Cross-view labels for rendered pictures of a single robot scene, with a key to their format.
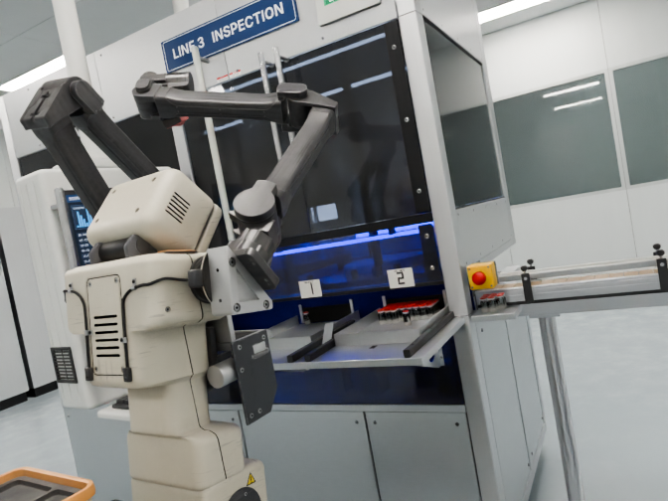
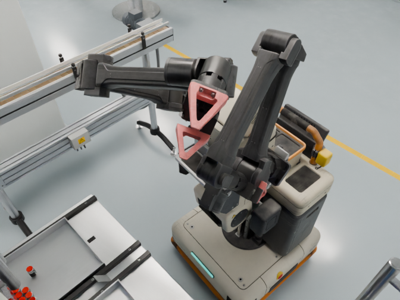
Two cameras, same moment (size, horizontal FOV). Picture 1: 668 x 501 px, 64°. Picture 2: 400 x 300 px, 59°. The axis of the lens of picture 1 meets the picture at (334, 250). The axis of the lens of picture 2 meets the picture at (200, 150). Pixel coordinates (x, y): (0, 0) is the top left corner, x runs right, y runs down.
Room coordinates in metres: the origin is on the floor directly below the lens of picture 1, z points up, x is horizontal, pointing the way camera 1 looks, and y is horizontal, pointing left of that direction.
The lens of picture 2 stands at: (1.95, 0.52, 2.07)
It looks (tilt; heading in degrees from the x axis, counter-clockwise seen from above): 47 degrees down; 196
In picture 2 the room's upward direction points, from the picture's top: straight up
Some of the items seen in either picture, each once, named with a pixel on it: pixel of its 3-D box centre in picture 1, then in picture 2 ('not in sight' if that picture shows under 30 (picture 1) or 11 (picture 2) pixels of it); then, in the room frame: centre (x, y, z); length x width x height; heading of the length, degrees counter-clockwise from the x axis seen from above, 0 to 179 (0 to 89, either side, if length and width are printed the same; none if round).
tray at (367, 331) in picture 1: (397, 322); (41, 272); (1.61, -0.15, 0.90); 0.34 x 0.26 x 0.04; 151
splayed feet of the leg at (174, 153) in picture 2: not in sight; (155, 134); (0.09, -0.41, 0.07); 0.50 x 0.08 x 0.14; 61
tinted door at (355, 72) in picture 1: (352, 132); not in sight; (1.74, -0.13, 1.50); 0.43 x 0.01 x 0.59; 61
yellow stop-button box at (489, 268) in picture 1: (482, 275); not in sight; (1.59, -0.43, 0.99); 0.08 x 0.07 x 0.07; 151
